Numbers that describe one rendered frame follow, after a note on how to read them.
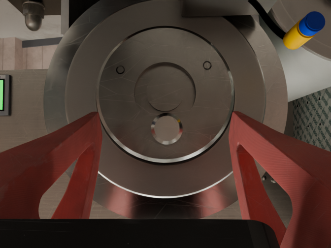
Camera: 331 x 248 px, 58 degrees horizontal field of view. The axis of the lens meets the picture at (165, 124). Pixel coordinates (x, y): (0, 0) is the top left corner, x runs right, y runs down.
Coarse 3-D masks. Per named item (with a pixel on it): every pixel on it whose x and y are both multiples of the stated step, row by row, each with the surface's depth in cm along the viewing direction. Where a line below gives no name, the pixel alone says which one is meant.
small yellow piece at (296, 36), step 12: (252, 0) 15; (264, 12) 15; (312, 12) 12; (300, 24) 12; (312, 24) 12; (324, 24) 12; (288, 36) 13; (300, 36) 12; (312, 36) 12; (288, 48) 14
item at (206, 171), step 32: (160, 0) 17; (96, 32) 17; (128, 32) 17; (224, 32) 17; (96, 64) 17; (256, 64) 17; (256, 96) 17; (128, 160) 17; (192, 160) 17; (224, 160) 17; (160, 192) 17; (192, 192) 16
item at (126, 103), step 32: (160, 32) 16; (192, 32) 16; (128, 64) 16; (160, 64) 16; (192, 64) 16; (224, 64) 16; (96, 96) 16; (128, 96) 16; (160, 96) 16; (192, 96) 16; (224, 96) 16; (128, 128) 16; (192, 128) 16; (224, 128) 16; (160, 160) 16
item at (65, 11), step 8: (64, 0) 19; (72, 0) 20; (80, 0) 22; (88, 0) 24; (96, 0) 26; (64, 8) 19; (72, 8) 20; (80, 8) 22; (88, 8) 24; (64, 16) 19; (72, 16) 20; (64, 24) 19; (64, 32) 19
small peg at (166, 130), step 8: (160, 120) 13; (168, 120) 13; (176, 120) 13; (152, 128) 13; (160, 128) 13; (168, 128) 13; (176, 128) 13; (160, 136) 13; (168, 136) 13; (176, 136) 13; (168, 144) 14
